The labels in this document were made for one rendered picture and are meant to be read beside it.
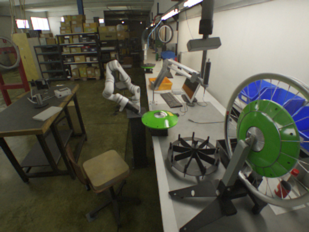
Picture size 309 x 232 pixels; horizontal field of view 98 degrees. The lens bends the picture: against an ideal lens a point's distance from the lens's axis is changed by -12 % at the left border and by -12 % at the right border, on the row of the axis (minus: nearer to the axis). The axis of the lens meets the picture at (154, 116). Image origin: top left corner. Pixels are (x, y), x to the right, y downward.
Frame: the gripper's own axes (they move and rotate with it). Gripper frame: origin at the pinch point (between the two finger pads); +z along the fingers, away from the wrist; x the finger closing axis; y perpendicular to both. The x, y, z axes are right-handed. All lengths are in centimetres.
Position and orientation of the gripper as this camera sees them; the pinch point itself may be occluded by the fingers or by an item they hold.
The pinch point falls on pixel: (143, 116)
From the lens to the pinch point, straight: 131.4
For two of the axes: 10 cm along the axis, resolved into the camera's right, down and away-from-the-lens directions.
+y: 5.7, -7.2, -3.9
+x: -0.2, -4.9, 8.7
